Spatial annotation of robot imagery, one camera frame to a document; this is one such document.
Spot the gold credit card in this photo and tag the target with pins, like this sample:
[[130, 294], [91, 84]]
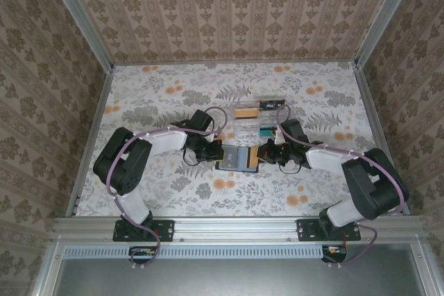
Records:
[[252, 157]]

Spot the blue card holder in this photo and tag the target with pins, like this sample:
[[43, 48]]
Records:
[[243, 157]]

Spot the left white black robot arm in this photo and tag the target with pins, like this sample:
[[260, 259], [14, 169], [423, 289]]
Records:
[[166, 140]]

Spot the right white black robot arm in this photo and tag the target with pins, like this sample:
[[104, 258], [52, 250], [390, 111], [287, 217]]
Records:
[[326, 157]]

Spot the silver card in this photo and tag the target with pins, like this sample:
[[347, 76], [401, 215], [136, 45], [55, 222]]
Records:
[[231, 159]]

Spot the teal card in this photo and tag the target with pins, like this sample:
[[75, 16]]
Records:
[[266, 132]]

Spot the orange card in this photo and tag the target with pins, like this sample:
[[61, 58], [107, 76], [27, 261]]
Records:
[[243, 113]]

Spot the clear acrylic organizer tray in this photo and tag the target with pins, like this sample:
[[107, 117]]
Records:
[[248, 129]]

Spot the small black electronics box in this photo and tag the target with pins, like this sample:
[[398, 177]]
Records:
[[142, 254], [334, 252]]

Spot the grey metal panel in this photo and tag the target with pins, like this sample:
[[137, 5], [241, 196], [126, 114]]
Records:
[[243, 278]]

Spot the aluminium mounting rail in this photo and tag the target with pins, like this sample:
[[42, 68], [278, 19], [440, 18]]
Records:
[[236, 228]]

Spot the aluminium side rail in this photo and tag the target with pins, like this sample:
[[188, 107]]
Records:
[[373, 115], [98, 115]]

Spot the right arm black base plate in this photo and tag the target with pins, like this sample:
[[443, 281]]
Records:
[[307, 230]]

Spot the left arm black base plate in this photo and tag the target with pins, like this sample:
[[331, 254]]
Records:
[[166, 230]]

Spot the aluminium frame post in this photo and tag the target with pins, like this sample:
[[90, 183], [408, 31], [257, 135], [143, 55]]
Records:
[[386, 15], [79, 15]]

